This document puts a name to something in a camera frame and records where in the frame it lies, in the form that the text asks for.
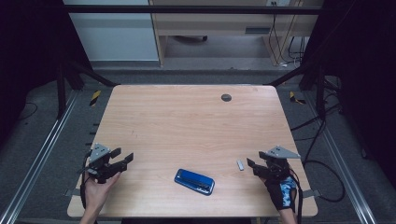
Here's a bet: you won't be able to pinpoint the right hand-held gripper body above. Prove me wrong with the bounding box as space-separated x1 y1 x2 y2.
261 145 302 182

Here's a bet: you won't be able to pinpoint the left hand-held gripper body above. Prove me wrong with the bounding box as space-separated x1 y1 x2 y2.
78 143 129 185

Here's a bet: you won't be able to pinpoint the blue phone-like case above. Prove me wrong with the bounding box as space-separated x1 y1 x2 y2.
174 168 216 196

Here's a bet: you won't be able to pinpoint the person's left hand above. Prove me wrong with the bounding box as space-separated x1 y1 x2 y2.
83 171 122 216

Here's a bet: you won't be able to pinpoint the person's right hand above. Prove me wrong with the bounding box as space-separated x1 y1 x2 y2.
260 175 298 213

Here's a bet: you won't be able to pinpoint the yellow black tape piece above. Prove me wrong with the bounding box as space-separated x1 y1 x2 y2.
289 91 307 105
89 90 103 107

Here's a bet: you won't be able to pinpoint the white cabinet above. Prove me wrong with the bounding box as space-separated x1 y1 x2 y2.
62 0 160 63

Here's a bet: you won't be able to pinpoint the black curtain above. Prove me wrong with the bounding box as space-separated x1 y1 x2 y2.
0 0 92 147
306 0 396 188

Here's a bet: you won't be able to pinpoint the light wooden desk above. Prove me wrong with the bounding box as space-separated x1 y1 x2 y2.
148 0 325 67

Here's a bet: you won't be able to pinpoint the left hand-held gripper cable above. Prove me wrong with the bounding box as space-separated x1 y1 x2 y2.
79 152 94 210

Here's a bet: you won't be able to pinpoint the aluminium floor rail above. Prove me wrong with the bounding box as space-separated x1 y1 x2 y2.
303 91 378 224
0 90 79 224

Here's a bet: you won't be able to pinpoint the thick black floor cable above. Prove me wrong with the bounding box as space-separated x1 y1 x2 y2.
290 102 347 203

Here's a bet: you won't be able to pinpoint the black frame post with strut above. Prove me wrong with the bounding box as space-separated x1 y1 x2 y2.
56 60 120 119
267 62 327 119

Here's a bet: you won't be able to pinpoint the thin black floor cable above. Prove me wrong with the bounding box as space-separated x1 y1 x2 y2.
18 102 39 121

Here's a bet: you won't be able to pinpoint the black cables behind desk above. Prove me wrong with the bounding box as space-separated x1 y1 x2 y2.
269 2 307 68

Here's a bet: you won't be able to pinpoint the black horizontal frame bar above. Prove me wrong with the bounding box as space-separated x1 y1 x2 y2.
62 4 325 15

